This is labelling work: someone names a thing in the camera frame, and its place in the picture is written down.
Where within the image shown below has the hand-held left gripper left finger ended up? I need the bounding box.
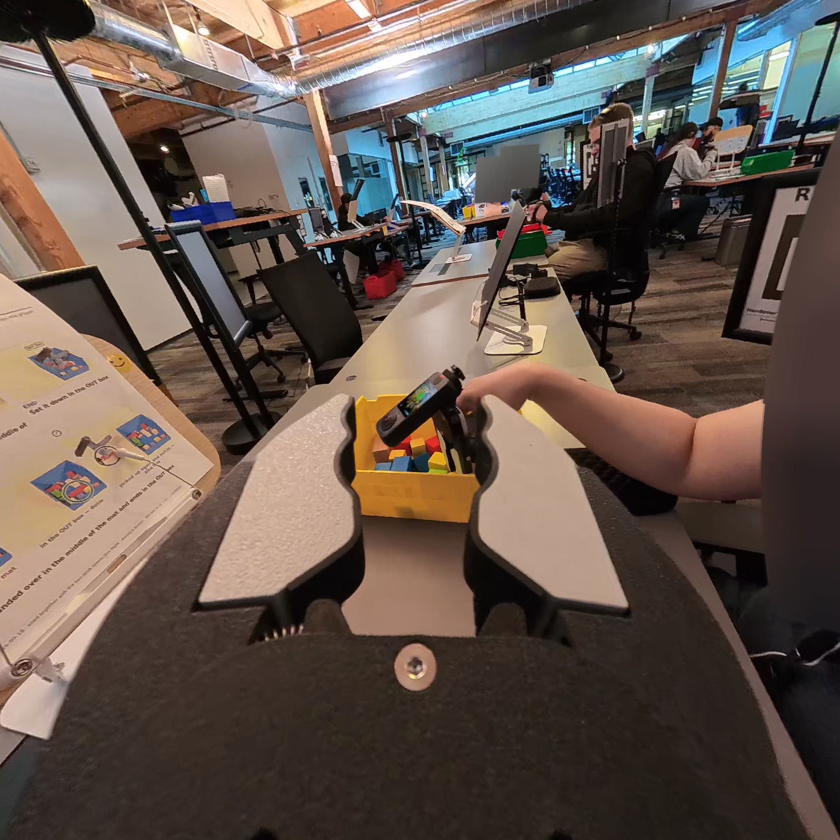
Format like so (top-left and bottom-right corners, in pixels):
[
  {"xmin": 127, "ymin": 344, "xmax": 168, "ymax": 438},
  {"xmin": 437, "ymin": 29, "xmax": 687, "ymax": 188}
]
[{"xmin": 197, "ymin": 392, "xmax": 365, "ymax": 631}]

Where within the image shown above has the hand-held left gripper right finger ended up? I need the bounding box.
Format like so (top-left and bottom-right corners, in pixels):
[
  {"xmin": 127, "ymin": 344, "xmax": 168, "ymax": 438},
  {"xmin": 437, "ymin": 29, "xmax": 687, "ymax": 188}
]
[{"xmin": 463, "ymin": 394, "xmax": 630, "ymax": 634}]

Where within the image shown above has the yellow plastic bin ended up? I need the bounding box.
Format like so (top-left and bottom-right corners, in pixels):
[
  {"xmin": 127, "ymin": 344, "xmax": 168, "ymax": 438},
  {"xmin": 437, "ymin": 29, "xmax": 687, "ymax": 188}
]
[{"xmin": 351, "ymin": 394, "xmax": 483, "ymax": 524}]

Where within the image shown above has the person's right forearm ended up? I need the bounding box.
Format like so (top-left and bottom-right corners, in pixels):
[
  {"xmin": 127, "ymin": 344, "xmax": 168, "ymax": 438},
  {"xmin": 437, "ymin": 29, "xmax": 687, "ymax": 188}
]
[{"xmin": 525, "ymin": 364, "xmax": 765, "ymax": 503}]

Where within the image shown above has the person's right hand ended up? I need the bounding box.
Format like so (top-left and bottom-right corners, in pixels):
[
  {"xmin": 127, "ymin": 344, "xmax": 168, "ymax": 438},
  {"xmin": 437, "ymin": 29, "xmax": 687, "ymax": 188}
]
[{"xmin": 456, "ymin": 363, "xmax": 549, "ymax": 421}]

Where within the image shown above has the black mesh pad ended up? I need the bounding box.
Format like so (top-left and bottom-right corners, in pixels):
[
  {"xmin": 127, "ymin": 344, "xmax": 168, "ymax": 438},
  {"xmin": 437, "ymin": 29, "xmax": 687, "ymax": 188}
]
[{"xmin": 570, "ymin": 449, "xmax": 679, "ymax": 517}]

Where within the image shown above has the black office chair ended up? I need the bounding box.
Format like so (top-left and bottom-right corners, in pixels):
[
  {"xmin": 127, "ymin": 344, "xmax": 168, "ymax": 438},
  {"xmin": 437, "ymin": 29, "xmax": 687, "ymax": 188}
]
[
  {"xmin": 563, "ymin": 154, "xmax": 678, "ymax": 343},
  {"xmin": 258, "ymin": 249, "xmax": 364, "ymax": 386}
]

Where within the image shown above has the white paper holder bar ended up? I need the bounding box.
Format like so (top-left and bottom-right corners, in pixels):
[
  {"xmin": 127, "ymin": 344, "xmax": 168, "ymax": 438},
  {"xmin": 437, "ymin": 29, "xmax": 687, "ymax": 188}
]
[{"xmin": 0, "ymin": 484, "xmax": 204, "ymax": 680}]

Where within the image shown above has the dark display board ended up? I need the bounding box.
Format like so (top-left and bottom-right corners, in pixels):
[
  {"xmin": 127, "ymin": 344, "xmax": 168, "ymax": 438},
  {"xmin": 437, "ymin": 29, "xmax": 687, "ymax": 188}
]
[{"xmin": 476, "ymin": 200, "xmax": 528, "ymax": 342}]

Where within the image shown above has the tilted white board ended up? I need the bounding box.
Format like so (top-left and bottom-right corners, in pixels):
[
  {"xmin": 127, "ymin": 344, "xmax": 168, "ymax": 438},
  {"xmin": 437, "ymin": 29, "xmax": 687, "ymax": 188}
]
[{"xmin": 399, "ymin": 199, "xmax": 475, "ymax": 265}]

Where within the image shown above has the printed instruction sheet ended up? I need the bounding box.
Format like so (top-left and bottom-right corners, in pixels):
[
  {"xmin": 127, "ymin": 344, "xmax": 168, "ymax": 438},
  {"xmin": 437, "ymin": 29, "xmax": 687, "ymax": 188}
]
[{"xmin": 0, "ymin": 272, "xmax": 215, "ymax": 651}]

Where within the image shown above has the wooden top desk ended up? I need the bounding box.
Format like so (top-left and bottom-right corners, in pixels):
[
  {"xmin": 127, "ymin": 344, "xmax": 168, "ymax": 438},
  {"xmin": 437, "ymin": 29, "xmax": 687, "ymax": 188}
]
[{"xmin": 118, "ymin": 209, "xmax": 309, "ymax": 263}]

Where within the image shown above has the black framed panel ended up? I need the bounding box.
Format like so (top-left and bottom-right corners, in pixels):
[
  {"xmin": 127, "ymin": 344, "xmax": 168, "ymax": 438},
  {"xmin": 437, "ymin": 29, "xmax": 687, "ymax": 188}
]
[{"xmin": 13, "ymin": 266, "xmax": 163, "ymax": 388}]

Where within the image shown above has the blue storage bin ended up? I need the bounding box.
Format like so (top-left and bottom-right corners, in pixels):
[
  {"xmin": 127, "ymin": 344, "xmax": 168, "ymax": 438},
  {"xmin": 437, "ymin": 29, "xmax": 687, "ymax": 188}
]
[{"xmin": 169, "ymin": 200, "xmax": 236, "ymax": 224}]

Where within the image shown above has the framed marker sign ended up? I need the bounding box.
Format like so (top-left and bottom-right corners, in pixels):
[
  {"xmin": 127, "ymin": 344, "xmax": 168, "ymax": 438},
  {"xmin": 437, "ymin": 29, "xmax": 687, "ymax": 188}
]
[{"xmin": 722, "ymin": 167, "xmax": 821, "ymax": 345}]

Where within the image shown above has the grey trash can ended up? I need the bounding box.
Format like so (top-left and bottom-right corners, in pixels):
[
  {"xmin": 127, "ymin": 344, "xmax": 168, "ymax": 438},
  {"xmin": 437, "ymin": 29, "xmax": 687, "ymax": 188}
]
[{"xmin": 714, "ymin": 215, "xmax": 753, "ymax": 266}]

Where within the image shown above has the wooden beam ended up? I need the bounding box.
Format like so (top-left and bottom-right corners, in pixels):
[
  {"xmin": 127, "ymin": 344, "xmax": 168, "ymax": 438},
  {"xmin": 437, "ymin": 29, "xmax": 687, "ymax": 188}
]
[{"xmin": 0, "ymin": 128, "xmax": 86, "ymax": 271}]

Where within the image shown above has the black metal frame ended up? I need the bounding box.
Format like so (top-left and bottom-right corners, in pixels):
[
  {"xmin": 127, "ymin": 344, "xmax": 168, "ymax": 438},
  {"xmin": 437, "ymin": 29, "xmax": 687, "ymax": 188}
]
[{"xmin": 164, "ymin": 220, "xmax": 290, "ymax": 421}]

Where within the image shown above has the thin white cable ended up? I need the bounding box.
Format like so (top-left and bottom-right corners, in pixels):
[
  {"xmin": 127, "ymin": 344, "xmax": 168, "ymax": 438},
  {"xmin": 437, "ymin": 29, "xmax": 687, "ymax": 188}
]
[{"xmin": 748, "ymin": 645, "xmax": 840, "ymax": 667}]

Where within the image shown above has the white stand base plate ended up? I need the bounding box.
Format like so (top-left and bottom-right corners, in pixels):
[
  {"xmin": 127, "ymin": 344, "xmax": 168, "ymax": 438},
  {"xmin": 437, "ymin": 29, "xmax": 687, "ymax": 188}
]
[{"xmin": 0, "ymin": 577, "xmax": 135, "ymax": 741}]

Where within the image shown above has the silver ventilation duct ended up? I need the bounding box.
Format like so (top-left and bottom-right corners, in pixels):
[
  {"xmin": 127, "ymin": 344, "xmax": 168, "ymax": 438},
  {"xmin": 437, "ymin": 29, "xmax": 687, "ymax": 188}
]
[{"xmin": 85, "ymin": 0, "xmax": 329, "ymax": 99}]

